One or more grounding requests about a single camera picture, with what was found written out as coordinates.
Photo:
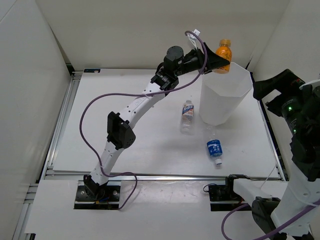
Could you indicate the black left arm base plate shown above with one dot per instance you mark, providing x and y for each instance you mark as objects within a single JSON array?
[{"x": 107, "y": 199}]

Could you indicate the white octagonal plastic bin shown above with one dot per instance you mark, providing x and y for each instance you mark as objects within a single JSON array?
[{"x": 222, "y": 93}]

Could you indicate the clear bottle red-blue label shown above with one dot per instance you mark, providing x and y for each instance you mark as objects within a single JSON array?
[{"x": 187, "y": 118}]

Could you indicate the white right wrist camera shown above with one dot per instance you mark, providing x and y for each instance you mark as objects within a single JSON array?
[{"x": 313, "y": 83}]

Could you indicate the blue label sticker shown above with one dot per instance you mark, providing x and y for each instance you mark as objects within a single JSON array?
[{"x": 92, "y": 70}]

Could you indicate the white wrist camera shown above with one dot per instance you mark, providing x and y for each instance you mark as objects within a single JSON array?
[
  {"x": 192, "y": 38},
  {"x": 313, "y": 83}
]

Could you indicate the aluminium left frame rail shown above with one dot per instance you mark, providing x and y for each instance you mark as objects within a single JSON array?
[{"x": 65, "y": 111}]

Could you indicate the aluminium front frame rail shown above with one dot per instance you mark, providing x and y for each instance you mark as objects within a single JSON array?
[{"x": 73, "y": 175}]

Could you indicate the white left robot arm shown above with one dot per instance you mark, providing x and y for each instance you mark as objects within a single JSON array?
[{"x": 120, "y": 125}]

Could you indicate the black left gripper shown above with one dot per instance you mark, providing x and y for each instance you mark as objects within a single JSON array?
[{"x": 214, "y": 61}]

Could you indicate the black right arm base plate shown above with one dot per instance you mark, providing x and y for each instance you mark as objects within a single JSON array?
[{"x": 221, "y": 198}]

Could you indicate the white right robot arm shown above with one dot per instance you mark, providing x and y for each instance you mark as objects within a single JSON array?
[{"x": 289, "y": 215}]

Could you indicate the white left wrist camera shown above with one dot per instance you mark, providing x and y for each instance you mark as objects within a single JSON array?
[{"x": 192, "y": 38}]

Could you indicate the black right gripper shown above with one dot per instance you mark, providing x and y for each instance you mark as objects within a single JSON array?
[{"x": 285, "y": 80}]

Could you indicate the aluminium frame rail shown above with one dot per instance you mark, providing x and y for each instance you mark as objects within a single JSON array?
[
  {"x": 73, "y": 175},
  {"x": 65, "y": 111}
]

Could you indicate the orange juice bottle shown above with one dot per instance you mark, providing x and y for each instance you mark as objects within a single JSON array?
[{"x": 225, "y": 52}]

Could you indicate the clear bottle blue label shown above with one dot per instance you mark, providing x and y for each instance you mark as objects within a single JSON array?
[{"x": 214, "y": 146}]

